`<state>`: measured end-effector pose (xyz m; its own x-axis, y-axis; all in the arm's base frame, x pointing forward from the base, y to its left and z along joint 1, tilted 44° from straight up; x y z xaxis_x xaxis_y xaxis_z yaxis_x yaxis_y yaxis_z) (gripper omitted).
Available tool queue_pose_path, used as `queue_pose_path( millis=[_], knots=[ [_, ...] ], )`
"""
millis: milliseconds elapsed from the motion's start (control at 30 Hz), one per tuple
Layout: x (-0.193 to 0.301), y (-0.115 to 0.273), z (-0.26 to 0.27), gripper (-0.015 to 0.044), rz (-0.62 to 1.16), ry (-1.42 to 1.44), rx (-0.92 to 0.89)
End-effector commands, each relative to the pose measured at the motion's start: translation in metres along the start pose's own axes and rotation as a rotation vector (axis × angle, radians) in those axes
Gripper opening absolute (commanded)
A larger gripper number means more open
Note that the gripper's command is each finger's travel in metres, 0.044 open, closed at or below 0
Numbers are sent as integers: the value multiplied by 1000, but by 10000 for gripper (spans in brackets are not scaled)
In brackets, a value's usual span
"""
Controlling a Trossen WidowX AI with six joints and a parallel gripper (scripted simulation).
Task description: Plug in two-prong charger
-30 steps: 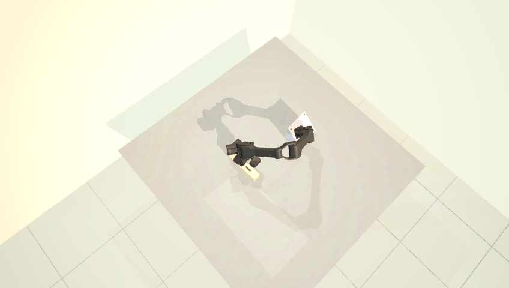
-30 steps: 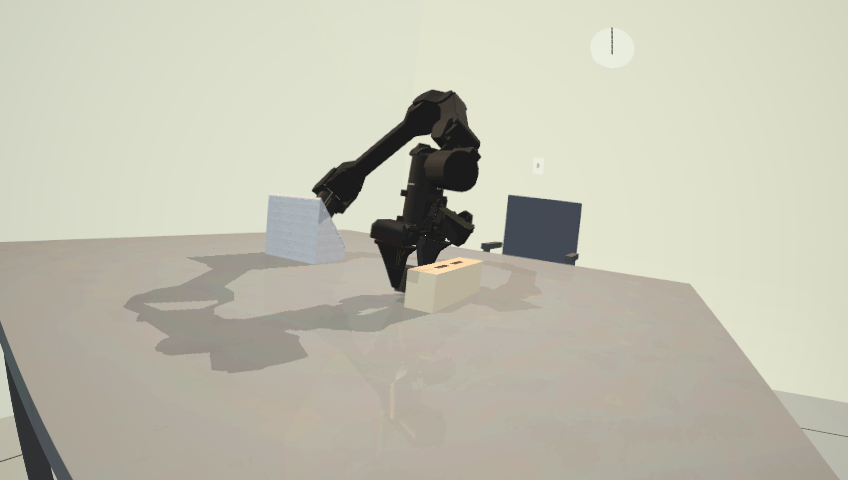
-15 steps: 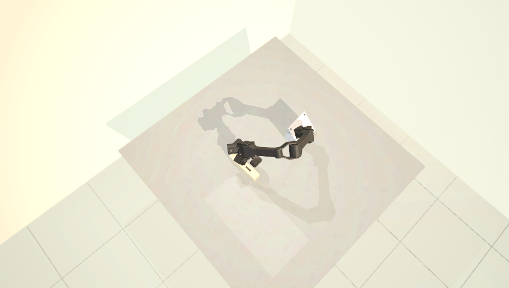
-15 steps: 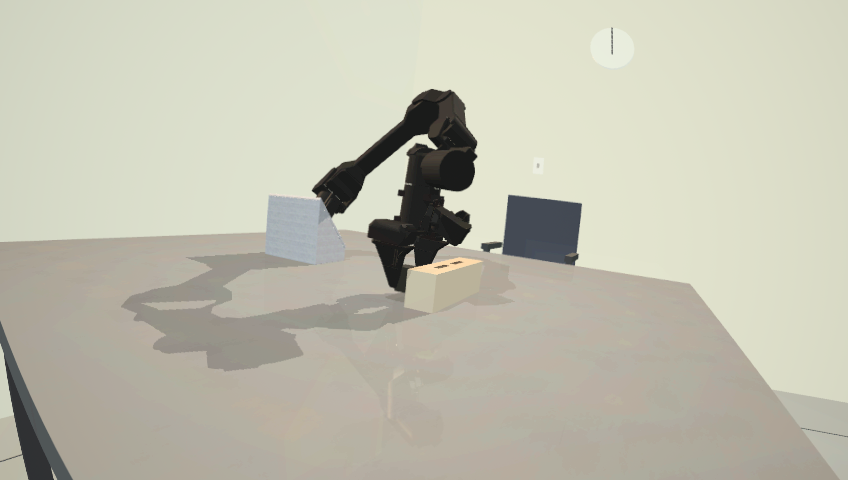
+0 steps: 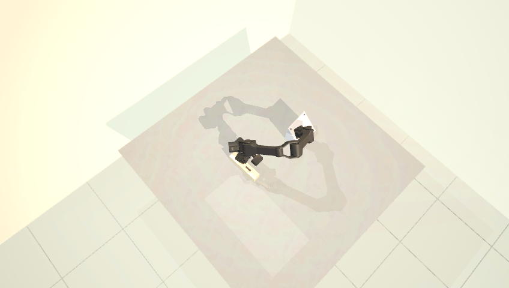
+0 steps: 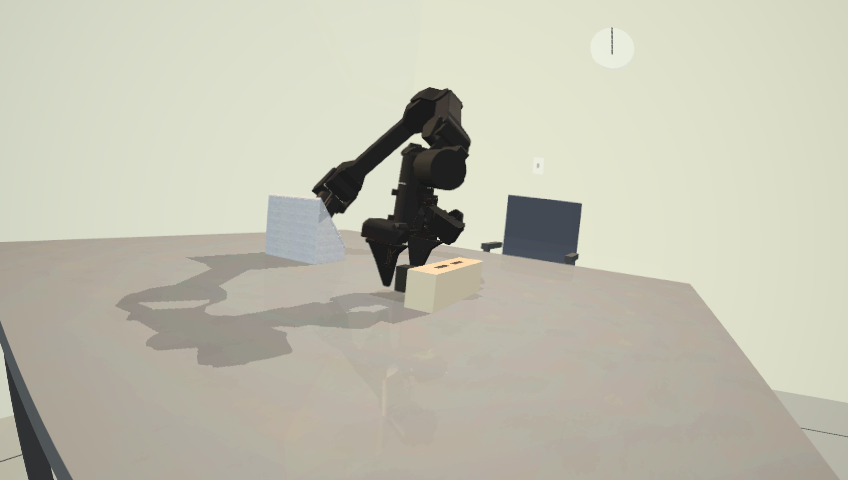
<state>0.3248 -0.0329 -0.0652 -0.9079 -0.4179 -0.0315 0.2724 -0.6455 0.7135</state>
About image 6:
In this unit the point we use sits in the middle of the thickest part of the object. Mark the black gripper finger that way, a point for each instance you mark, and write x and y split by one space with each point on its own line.
419 250
385 256

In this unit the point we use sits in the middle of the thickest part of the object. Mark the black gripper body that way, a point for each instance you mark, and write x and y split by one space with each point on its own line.
397 228

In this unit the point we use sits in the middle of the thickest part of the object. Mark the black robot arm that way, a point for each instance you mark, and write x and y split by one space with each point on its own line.
436 114

